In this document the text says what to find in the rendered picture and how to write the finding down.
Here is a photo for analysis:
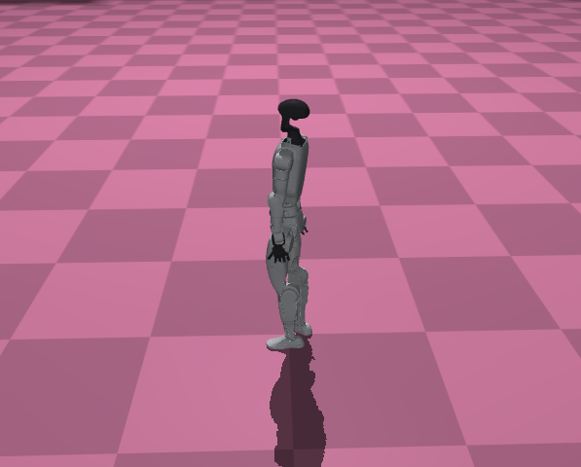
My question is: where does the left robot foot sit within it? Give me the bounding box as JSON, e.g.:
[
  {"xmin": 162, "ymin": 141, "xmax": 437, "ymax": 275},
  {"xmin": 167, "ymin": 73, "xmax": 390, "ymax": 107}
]
[{"xmin": 267, "ymin": 335, "xmax": 305, "ymax": 349}]

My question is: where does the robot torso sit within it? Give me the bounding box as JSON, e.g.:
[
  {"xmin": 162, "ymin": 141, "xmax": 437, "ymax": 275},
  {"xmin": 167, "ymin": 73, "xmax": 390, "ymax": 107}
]
[{"xmin": 272, "ymin": 135, "xmax": 309, "ymax": 238}]

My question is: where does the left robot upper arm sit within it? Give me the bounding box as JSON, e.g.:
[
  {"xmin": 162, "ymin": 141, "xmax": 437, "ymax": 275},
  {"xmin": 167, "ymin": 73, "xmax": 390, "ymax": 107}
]
[{"xmin": 268, "ymin": 149, "xmax": 294, "ymax": 205}]

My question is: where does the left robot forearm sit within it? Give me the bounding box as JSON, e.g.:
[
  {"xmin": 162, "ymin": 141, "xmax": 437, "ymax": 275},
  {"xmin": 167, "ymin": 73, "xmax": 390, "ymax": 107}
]
[{"xmin": 269, "ymin": 197, "xmax": 285, "ymax": 243}]

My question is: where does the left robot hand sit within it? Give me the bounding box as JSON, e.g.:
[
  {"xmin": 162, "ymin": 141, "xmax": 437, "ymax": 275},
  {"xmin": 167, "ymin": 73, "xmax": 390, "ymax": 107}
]
[{"xmin": 268, "ymin": 234, "xmax": 290, "ymax": 263}]

